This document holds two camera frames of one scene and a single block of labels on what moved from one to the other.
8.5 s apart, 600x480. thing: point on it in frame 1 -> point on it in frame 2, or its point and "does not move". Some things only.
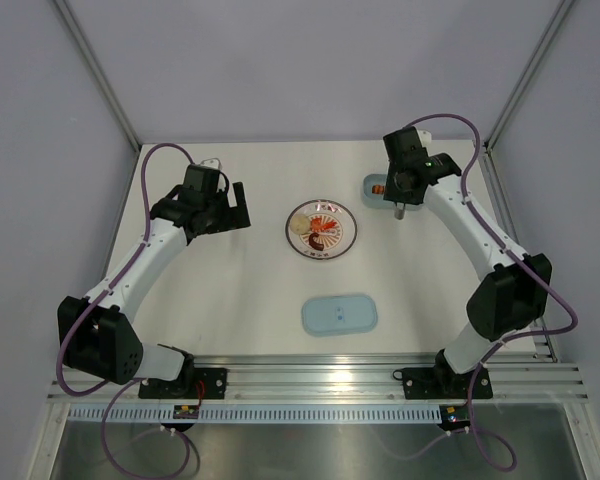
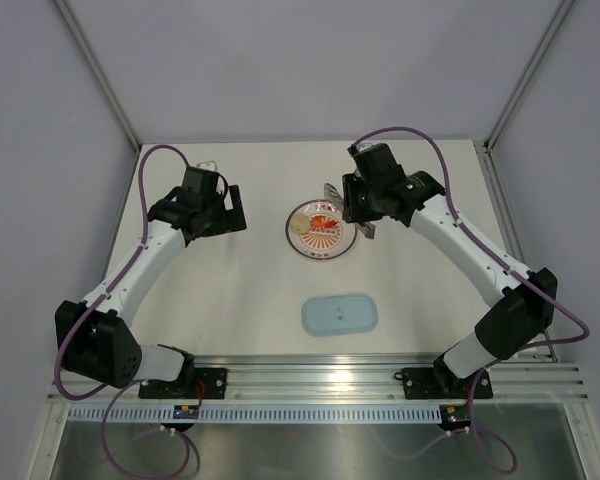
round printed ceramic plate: x=335 y=243 does not move
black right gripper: x=390 y=193 -> x=352 y=212
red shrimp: x=318 y=224 does not move
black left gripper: x=234 y=217 does not move
